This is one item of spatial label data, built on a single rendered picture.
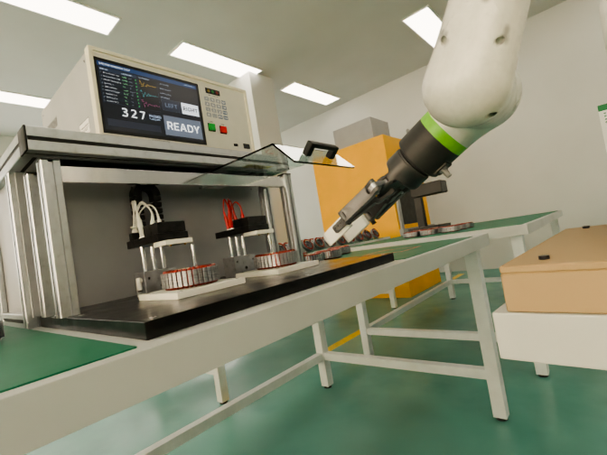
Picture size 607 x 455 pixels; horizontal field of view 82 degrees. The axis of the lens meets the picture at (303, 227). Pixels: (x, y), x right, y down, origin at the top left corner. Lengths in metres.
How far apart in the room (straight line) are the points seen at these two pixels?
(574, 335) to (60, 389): 0.42
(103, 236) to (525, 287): 0.85
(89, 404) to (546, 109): 5.75
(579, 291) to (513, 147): 5.52
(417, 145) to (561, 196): 5.13
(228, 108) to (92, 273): 0.56
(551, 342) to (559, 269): 0.06
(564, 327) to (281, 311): 0.35
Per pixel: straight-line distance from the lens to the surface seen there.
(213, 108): 1.06
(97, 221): 0.95
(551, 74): 5.94
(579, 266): 0.32
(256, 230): 0.89
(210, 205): 1.10
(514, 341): 0.35
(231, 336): 0.48
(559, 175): 5.73
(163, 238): 0.77
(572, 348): 0.34
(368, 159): 4.46
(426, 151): 0.63
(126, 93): 0.94
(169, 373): 0.44
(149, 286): 0.84
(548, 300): 0.33
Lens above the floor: 0.83
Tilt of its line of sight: 2 degrees up
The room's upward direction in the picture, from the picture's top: 9 degrees counter-clockwise
